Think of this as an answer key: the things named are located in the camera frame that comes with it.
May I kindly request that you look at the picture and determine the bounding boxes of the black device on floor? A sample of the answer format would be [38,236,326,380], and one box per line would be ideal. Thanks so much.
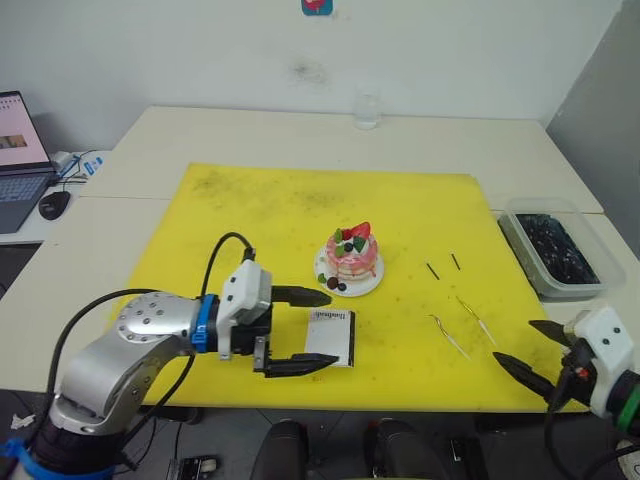
[169,454,219,480]

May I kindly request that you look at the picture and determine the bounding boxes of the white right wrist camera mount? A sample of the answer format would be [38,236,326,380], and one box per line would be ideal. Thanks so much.
[569,305,635,420]

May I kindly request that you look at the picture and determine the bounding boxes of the black burnt debris pile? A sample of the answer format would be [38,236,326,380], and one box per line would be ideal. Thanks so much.
[514,213,601,287]

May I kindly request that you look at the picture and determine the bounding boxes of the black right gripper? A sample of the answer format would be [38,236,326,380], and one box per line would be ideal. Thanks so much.
[492,319,602,409]

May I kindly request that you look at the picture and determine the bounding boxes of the thin gold and white candle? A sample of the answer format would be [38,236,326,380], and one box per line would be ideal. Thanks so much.
[455,295,497,346]
[428,313,472,360]

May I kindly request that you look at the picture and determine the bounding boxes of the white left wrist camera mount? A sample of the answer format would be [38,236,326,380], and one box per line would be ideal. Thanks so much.
[215,259,275,362]

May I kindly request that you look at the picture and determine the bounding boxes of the white round plate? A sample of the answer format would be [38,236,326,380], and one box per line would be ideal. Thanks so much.
[313,244,386,296]

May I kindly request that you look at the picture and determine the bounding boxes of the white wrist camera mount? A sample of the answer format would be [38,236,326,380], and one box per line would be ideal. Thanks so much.
[569,305,635,420]
[215,259,275,362]

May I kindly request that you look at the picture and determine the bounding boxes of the yellow foam mat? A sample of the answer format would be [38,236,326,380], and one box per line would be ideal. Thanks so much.
[110,162,591,414]

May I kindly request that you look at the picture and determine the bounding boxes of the grey laptop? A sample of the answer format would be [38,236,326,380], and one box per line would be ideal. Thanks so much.
[0,90,56,235]

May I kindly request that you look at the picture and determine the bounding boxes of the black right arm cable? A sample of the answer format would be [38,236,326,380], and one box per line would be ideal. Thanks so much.
[543,349,640,480]

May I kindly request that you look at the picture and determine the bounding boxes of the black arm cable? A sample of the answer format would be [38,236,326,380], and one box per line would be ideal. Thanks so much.
[543,349,640,480]
[47,231,259,471]

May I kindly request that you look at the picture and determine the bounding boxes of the white power adapter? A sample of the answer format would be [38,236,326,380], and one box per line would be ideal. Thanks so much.
[52,151,81,174]

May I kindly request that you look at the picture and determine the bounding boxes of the white and black matchbox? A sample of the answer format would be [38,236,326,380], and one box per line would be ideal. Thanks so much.
[303,308,359,370]

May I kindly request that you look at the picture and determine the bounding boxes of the pink toy cake with strawberry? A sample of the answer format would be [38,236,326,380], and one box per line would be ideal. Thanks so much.
[324,221,379,282]

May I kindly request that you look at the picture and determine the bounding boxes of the clear plastic container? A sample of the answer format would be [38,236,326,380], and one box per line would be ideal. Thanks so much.
[497,197,626,300]

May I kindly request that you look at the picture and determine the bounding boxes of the dark rounded shape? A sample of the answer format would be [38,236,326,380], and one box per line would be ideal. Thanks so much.
[362,418,446,480]
[249,419,309,480]

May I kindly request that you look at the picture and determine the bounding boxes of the clear glass cup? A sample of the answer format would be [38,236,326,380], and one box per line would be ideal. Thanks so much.
[353,92,380,131]

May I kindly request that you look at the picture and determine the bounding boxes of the black computer mouse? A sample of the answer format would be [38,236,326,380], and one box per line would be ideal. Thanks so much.
[38,190,72,220]

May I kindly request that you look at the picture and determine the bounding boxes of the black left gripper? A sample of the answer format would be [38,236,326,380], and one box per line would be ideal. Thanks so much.
[230,284,341,379]

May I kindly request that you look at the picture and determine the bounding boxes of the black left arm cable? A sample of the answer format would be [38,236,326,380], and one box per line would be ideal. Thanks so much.
[47,231,259,471]

